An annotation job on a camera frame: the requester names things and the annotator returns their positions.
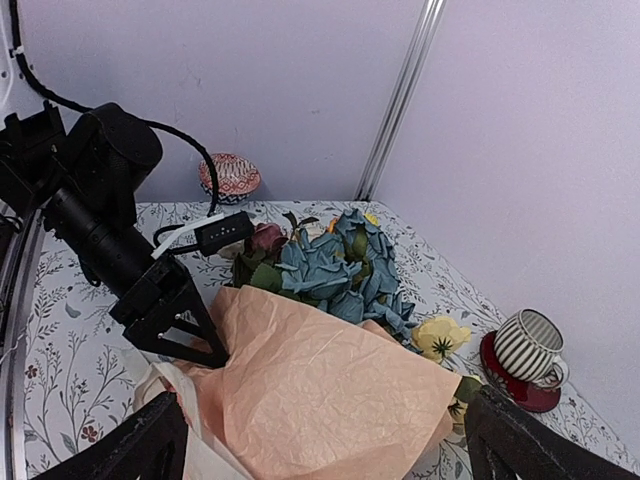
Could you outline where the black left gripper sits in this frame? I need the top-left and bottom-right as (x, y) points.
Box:
(44, 103), (229, 369)

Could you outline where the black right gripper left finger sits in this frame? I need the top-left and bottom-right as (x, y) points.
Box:
(38, 392), (188, 480)

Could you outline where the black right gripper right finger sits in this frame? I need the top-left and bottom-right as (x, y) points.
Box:
(465, 385), (635, 480)

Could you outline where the flower bouquet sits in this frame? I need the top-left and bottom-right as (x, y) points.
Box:
(133, 210), (462, 479)

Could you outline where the dark red saucer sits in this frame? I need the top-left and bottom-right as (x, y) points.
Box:
(480, 331), (561, 413)

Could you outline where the striped cup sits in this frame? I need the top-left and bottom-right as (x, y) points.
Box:
(494, 309), (569, 391)

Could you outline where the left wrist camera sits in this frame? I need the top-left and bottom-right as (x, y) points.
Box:
(151, 211), (255, 260)

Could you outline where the aluminium table front rail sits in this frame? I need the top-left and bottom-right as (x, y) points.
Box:
(1, 212), (44, 479)

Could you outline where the left aluminium frame post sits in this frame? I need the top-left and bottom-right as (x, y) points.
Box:
(355, 0), (447, 201)

